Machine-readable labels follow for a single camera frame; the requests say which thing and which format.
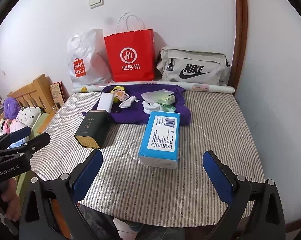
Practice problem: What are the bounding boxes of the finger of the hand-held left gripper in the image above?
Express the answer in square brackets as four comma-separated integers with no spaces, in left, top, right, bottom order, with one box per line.
[2,126,31,143]
[9,132,51,157]

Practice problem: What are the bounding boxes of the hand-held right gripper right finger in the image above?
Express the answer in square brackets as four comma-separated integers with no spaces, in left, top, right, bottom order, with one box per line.
[202,150,286,240]

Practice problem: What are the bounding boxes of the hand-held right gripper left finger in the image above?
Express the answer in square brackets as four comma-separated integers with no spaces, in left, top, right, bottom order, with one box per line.
[19,149,116,240]

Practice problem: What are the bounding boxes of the purple towel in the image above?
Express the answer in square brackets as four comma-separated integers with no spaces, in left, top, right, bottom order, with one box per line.
[82,84,191,125]

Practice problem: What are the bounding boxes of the white foam block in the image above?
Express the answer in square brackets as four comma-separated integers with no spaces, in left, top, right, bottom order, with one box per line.
[97,92,114,112]

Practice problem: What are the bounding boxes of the white glove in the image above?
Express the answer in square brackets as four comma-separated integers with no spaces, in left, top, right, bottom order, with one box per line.
[119,96,140,109]

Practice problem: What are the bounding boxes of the orange patterned small packet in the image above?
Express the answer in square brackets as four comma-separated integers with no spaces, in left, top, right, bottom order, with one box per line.
[113,90,130,102]

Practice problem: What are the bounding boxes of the white cotton wad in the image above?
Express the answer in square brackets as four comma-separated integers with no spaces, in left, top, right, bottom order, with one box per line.
[142,101,163,114]

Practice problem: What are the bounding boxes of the clear plastic bag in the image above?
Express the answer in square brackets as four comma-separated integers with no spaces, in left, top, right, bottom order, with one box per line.
[141,89,174,103]

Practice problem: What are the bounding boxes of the person's left hand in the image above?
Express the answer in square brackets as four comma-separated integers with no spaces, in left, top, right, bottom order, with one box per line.
[0,180,21,222]

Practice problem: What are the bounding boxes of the pink clothes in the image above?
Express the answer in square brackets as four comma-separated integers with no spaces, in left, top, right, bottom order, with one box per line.
[0,119,23,140]

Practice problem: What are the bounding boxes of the white dotted pillow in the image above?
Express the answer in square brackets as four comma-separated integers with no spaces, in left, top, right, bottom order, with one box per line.
[16,107,42,128]

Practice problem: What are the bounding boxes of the purple plush toy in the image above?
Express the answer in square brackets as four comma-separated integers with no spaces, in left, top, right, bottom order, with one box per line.
[3,97,21,120]

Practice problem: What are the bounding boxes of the dark green tin box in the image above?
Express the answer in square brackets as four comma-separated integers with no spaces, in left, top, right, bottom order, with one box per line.
[74,110,110,150]

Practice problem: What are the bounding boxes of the wooden headboard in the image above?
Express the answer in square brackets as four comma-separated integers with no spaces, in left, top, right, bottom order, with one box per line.
[8,74,56,120]

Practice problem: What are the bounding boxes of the blue tissue pack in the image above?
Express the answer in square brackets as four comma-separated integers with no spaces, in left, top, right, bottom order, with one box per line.
[138,111,181,170]

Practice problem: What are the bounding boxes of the rolled printed paper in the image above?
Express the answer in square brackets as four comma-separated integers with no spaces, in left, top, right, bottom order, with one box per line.
[73,81,234,93]

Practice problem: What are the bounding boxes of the white plastic shopping bag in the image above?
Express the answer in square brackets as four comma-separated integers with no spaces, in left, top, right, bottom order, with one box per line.
[67,29,113,88]

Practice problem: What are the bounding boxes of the grey waist bag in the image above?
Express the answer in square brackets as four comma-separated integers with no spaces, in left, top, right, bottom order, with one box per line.
[156,47,231,85]

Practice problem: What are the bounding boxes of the red paper bag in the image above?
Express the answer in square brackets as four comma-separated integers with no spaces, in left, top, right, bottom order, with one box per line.
[104,12,156,82]

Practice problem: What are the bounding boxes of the brown wooden door frame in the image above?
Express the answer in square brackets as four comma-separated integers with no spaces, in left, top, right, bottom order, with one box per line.
[228,0,248,95]

